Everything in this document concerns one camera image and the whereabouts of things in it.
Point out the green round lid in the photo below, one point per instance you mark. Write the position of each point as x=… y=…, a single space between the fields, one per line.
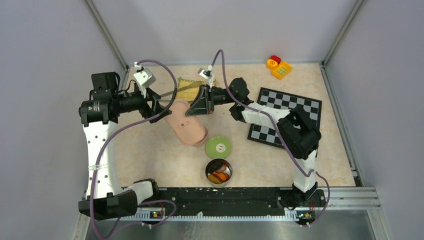
x=218 y=147

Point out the brown meat piece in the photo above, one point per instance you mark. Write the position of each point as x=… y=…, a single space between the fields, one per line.
x=221 y=169

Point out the bamboo mat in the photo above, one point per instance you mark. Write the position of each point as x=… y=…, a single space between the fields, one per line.
x=188 y=95

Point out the round steel container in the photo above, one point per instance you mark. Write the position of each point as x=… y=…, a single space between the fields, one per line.
x=209 y=171

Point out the red toy block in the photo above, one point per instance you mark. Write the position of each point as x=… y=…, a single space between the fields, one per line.
x=276 y=59

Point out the dark seaweed roll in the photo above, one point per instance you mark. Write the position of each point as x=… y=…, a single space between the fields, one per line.
x=217 y=164

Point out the orange round toy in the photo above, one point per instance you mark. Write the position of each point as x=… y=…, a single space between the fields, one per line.
x=271 y=64

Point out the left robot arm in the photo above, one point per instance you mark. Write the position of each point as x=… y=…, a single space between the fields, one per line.
x=106 y=198

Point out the yellow toy block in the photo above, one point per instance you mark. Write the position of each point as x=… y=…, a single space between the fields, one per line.
x=281 y=70

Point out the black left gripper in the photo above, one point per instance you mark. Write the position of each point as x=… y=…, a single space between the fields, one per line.
x=146 y=110

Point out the aluminium frame rail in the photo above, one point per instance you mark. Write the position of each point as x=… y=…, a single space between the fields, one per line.
x=349 y=212

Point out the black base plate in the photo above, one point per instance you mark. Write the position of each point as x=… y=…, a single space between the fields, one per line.
x=230 y=202

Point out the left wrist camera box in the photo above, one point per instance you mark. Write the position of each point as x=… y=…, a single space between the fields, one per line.
x=144 y=79

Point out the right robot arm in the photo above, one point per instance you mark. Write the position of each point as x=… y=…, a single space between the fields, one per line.
x=294 y=128

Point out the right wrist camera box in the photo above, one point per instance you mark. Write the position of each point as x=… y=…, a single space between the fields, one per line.
x=207 y=74

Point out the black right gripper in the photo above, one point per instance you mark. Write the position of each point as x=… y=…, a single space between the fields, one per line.
x=202 y=104

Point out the silver metal tongs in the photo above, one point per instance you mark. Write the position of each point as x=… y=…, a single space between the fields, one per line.
x=190 y=86

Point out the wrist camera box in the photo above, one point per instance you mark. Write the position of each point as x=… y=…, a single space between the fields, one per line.
x=207 y=74
x=144 y=79

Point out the orange chicken drumstick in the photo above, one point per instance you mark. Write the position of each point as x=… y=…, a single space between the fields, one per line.
x=223 y=176

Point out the pink lunch box lid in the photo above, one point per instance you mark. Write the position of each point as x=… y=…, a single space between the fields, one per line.
x=188 y=129

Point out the orange fried food piece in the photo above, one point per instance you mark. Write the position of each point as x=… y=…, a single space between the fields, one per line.
x=215 y=180

